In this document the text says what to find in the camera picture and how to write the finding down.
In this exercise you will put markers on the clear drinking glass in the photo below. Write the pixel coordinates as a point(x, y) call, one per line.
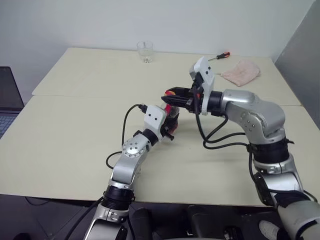
point(145, 51)

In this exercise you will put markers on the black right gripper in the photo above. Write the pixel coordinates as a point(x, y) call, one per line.
point(193, 101)

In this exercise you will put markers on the orange and black screwdriver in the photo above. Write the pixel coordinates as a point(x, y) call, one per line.
point(223, 55)

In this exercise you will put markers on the grey partition panel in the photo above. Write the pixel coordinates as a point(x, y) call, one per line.
point(300, 50)

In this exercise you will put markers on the dark rounded shape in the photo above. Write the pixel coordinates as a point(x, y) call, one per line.
point(141, 222)

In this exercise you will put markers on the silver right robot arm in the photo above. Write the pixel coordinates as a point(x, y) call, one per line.
point(262, 115)

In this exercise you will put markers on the pink cloth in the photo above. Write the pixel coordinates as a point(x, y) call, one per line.
point(241, 73)

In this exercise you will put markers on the white shoe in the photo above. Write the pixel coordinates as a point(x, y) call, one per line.
point(268, 230)

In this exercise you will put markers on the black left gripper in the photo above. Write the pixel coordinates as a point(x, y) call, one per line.
point(165, 131)

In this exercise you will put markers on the clear bottle with red label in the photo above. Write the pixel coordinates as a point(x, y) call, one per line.
point(169, 108)

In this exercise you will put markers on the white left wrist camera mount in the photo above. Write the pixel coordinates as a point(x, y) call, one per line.
point(155, 118)

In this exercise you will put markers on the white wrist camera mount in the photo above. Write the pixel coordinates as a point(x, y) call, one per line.
point(207, 75)
point(155, 118)

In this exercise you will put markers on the dark laptop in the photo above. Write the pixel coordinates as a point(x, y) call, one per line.
point(8, 97)

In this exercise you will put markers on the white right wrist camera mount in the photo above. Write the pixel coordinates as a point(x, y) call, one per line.
point(207, 75)

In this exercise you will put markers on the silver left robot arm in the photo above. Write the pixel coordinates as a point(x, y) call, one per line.
point(130, 150)

